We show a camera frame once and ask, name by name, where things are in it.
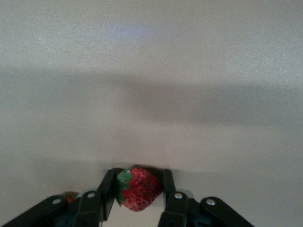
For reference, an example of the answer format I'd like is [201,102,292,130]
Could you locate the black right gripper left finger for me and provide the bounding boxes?
[0,167,124,227]

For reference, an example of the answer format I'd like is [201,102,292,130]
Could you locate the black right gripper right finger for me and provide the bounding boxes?
[158,169,256,227]

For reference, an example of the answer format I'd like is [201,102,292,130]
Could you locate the red strawberry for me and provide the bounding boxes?
[115,166,164,212]

